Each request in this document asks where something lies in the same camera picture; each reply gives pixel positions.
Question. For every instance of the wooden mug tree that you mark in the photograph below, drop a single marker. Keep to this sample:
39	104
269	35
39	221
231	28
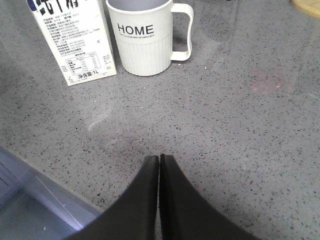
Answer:
309	7

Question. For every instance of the blue white milk carton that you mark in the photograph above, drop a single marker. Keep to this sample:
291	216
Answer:
77	34

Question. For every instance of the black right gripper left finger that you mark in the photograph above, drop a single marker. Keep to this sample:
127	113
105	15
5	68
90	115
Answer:
133	215

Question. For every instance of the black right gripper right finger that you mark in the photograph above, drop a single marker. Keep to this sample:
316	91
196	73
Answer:
185	214

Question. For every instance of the cream HOME mug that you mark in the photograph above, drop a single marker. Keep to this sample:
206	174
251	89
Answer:
143	31

